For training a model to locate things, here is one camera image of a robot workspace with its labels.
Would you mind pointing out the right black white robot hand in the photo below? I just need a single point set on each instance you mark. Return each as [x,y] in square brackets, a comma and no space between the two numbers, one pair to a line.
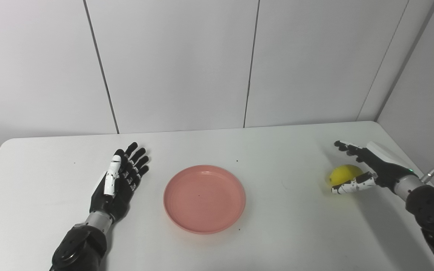
[386,171]

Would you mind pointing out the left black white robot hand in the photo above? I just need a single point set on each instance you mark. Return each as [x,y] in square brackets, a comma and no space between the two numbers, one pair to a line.
[115,203]

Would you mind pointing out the yellow lemon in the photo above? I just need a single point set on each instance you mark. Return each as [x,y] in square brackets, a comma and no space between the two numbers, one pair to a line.
[343,174]

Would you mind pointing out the pink round plate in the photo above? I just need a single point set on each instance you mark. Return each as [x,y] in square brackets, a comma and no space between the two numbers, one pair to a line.
[204,199]

